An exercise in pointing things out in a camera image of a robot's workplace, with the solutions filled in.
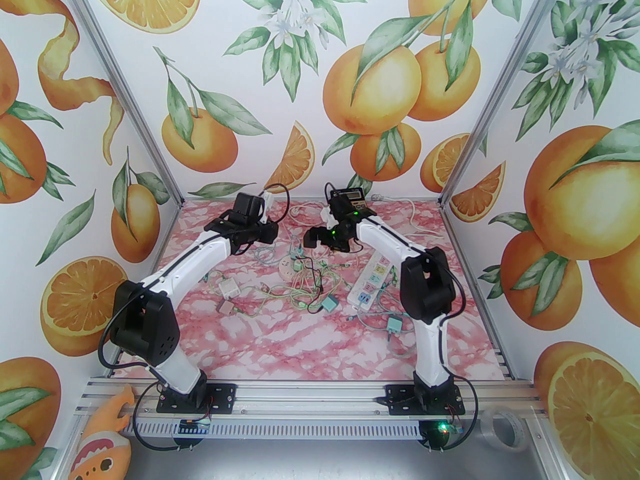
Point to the aluminium frame post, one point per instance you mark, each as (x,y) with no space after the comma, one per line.
(129,98)
(495,98)

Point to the white power strip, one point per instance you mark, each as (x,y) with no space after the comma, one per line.
(370,283)

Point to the pink USB charger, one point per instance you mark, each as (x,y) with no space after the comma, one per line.
(225,307)

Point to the pink marble table mat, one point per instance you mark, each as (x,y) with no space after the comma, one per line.
(300,348)

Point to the black orange calculator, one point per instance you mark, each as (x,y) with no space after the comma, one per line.
(361,195)

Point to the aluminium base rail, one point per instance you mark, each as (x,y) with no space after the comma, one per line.
(310,393)

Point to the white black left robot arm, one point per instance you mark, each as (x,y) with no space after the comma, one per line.
(145,323)

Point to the small circuit board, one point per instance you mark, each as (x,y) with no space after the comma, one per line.
(454,429)
(195,426)

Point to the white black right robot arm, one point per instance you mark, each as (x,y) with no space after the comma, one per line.
(427,288)

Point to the clear tape roll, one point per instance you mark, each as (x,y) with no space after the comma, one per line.
(521,438)

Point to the round white socket adapter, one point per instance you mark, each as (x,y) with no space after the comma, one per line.
(285,267)

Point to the teal USB charger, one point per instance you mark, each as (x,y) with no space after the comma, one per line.
(329,303)

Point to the white USB charger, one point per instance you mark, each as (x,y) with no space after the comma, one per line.
(229,288)

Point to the orange plush toy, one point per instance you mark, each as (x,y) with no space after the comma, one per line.
(100,448)

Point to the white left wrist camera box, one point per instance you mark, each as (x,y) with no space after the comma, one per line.
(268,200)

